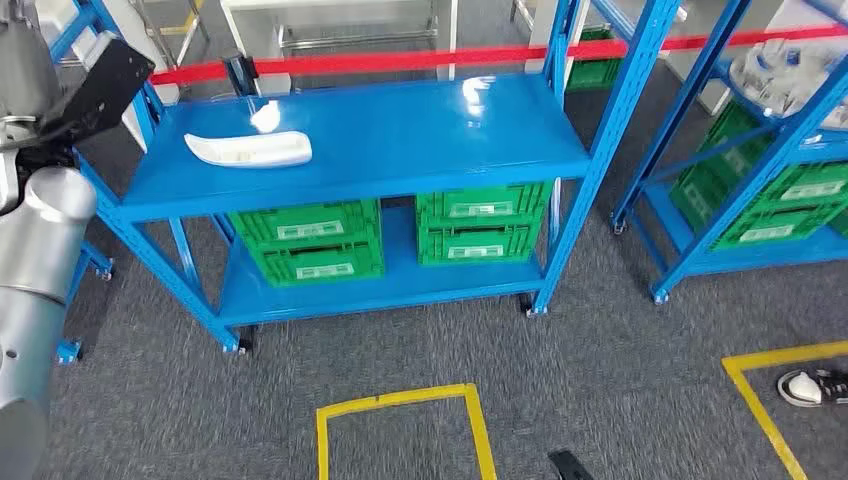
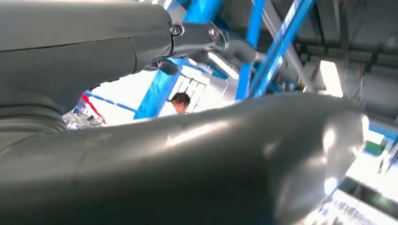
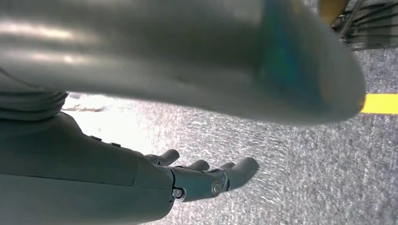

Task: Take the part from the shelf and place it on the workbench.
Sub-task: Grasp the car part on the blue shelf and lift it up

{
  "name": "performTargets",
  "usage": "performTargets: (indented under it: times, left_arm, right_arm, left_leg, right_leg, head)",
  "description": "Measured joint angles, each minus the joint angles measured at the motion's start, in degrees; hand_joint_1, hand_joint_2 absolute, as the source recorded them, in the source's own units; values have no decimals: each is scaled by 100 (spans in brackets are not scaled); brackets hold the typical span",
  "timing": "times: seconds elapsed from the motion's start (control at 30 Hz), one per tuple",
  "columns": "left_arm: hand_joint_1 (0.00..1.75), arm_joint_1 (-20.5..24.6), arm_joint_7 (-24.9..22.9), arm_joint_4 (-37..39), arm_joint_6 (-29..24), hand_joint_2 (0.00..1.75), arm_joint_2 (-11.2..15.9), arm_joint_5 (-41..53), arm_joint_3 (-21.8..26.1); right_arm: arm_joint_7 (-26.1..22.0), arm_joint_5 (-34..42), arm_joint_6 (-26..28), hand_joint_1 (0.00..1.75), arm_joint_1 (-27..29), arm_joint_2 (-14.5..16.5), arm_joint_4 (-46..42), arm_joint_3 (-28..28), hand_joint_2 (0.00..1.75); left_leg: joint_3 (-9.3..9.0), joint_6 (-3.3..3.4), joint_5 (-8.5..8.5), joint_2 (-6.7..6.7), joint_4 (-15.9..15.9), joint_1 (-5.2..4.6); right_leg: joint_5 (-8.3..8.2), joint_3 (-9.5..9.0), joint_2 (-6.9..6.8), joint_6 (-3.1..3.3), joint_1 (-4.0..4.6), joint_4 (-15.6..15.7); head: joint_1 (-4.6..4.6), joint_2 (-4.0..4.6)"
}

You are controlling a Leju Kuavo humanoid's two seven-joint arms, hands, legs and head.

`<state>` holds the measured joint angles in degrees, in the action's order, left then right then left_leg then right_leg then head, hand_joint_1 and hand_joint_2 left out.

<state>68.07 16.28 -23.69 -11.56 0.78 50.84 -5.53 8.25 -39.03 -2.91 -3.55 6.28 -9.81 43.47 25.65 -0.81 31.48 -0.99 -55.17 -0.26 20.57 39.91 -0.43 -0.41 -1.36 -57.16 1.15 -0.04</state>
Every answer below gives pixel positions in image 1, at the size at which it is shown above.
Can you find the black robot body part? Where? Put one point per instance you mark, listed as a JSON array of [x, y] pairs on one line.
[[566, 467]]

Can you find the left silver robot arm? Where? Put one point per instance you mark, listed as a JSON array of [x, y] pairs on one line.
[[40, 265]]

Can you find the person's shoe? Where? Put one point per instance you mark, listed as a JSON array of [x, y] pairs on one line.
[[805, 387]]

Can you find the pile of white parts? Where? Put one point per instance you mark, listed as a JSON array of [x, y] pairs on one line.
[[775, 73]]

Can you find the blue metal shelf rack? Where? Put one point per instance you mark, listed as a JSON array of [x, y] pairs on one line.
[[69, 351], [371, 132], [782, 255]]

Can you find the red barrier belt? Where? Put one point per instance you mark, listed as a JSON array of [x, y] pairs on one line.
[[397, 61]]

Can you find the yellow floor tape square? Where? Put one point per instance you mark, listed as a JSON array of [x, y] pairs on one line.
[[397, 397], [748, 391]]

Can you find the chrome metal frame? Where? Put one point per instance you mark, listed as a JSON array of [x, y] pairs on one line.
[[179, 30]]

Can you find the white curved plastic part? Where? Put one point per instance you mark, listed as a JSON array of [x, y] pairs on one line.
[[252, 151]]

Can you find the black stanchion post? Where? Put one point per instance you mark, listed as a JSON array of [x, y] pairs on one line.
[[240, 73]]

